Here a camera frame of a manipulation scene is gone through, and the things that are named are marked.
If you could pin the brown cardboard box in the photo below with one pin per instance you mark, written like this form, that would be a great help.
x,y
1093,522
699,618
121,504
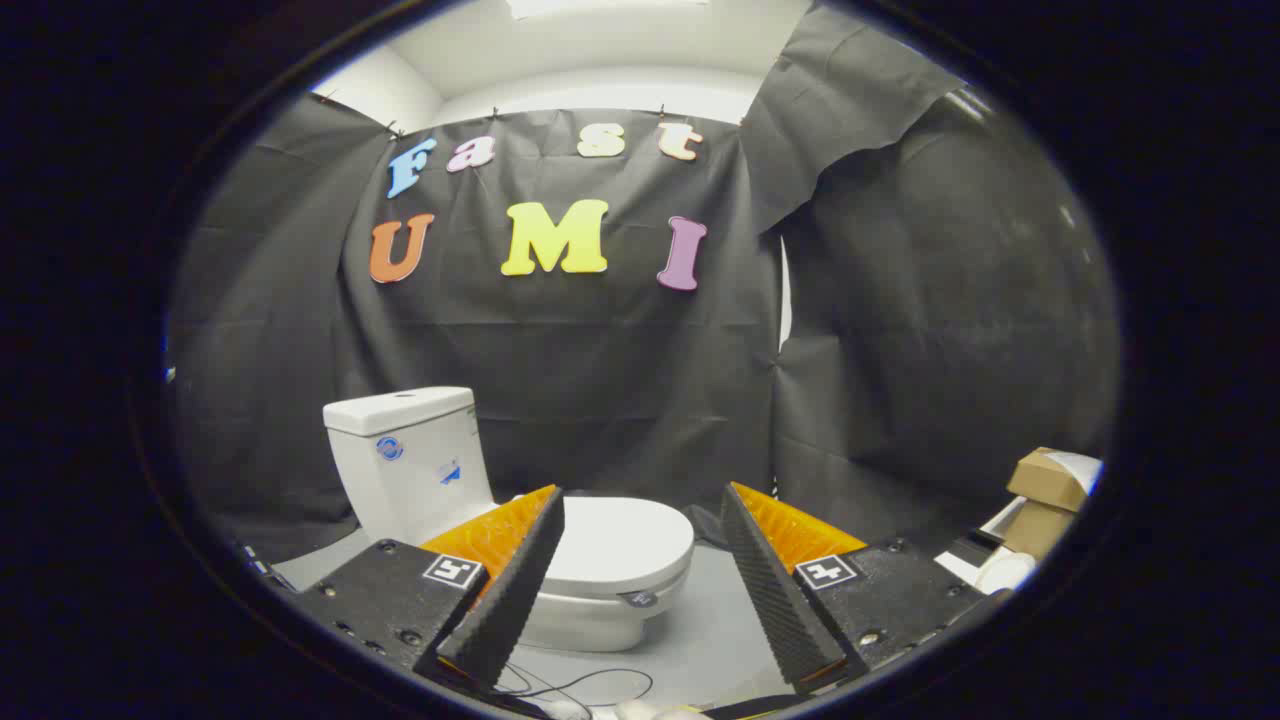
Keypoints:
x,y
1035,528
1045,478

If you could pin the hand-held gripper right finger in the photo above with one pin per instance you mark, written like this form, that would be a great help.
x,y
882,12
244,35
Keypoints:
x,y
765,590

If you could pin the ceiling light panel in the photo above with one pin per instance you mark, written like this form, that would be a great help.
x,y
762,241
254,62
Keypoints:
x,y
600,6

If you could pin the white toilet tank lid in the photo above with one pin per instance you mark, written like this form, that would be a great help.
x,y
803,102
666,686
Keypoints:
x,y
395,408

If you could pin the white roll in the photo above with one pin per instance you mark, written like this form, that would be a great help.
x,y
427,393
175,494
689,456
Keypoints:
x,y
1003,573

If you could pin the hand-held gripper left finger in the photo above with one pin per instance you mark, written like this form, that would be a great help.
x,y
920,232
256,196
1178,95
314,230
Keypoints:
x,y
520,590

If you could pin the black backdrop cloth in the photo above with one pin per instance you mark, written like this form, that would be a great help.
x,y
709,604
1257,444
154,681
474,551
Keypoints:
x,y
600,380

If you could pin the white ceramic toilet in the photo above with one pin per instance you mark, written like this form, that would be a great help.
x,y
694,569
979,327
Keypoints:
x,y
410,490

